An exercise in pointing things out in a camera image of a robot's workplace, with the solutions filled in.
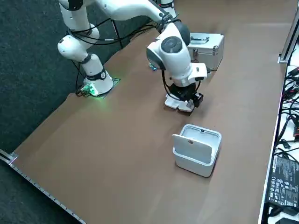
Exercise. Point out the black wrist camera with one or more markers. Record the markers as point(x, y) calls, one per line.
point(199, 99)

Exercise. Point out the aluminium frame post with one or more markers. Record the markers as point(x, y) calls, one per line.
point(289, 35)

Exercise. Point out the blue and white packet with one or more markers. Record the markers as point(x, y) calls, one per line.
point(153, 67)

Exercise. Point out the large black power adapter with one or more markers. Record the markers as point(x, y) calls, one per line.
point(283, 179)

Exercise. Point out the aluminium table edge rail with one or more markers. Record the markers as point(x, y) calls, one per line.
point(35, 183)

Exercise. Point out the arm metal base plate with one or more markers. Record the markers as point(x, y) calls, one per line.
point(115, 80)

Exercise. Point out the aluminium carrying case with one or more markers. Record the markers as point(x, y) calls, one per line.
point(208, 50)

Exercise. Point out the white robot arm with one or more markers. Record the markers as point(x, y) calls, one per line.
point(166, 3)
point(172, 60)

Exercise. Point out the translucent white pill box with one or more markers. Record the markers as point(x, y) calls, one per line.
point(171, 102)

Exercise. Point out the white bin with lid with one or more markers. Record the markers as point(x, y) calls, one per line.
point(194, 161)

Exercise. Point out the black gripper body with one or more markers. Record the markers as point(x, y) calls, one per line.
point(182, 93)

